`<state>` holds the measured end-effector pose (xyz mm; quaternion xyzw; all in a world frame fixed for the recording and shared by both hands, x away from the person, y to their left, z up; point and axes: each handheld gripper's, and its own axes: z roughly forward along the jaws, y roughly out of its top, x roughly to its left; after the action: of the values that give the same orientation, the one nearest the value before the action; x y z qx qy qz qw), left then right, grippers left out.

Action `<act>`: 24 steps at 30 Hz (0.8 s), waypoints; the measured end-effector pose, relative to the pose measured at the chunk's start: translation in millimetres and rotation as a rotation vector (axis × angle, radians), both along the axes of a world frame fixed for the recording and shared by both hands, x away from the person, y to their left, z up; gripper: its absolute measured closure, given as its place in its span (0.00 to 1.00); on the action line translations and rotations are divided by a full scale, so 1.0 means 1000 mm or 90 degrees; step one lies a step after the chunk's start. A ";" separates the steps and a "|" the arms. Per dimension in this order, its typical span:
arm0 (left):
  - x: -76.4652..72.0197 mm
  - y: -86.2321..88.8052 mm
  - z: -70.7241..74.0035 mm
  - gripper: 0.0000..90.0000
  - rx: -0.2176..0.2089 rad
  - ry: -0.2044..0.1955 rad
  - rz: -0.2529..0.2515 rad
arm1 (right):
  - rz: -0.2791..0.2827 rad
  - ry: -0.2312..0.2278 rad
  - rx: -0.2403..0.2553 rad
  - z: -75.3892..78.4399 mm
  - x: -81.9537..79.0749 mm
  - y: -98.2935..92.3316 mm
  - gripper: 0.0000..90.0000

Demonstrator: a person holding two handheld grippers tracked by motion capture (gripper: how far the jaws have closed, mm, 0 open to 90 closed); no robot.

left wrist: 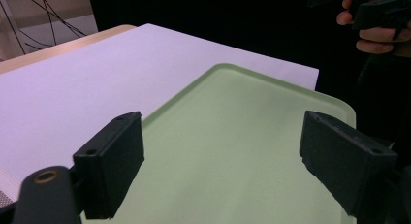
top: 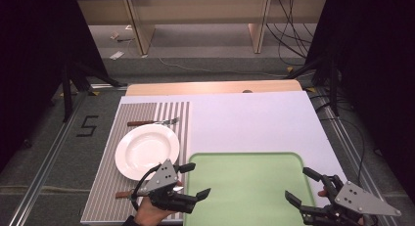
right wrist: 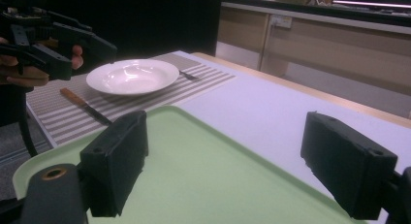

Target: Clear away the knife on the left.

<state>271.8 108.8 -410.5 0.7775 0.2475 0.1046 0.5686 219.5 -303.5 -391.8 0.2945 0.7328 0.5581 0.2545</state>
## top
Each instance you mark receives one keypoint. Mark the black metal stand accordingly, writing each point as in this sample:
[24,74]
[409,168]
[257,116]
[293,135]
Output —
[332,85]
[67,92]

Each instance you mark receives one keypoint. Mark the person's right hand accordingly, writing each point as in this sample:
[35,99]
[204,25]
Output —
[322,193]

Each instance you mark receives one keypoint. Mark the aluminium floor rail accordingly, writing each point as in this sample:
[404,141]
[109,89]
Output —
[352,147]
[42,173]

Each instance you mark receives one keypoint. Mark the small dark round object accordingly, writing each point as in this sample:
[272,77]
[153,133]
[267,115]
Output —
[247,91]

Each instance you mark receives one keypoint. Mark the white paper scrap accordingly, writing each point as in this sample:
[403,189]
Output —
[114,35]
[116,55]

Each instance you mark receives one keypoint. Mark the dark curtain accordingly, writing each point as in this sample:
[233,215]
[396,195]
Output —
[29,56]
[375,56]

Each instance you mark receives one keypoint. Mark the grey white striped placemat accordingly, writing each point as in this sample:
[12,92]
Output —
[104,187]

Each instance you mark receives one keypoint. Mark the white board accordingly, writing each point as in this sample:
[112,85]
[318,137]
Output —
[254,121]

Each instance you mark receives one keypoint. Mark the person's left hand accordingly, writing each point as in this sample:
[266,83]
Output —
[148,214]

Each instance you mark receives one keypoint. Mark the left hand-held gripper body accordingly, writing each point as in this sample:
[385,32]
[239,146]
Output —
[162,177]

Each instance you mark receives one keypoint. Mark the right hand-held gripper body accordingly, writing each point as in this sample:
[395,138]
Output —
[355,200]

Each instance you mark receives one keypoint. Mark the white round plate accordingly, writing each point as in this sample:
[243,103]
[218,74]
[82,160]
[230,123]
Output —
[145,151]

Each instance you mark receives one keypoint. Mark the light wooden bench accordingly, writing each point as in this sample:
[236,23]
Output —
[195,10]

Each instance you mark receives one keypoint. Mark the green tray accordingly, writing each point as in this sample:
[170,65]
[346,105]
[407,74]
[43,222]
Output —
[244,187]

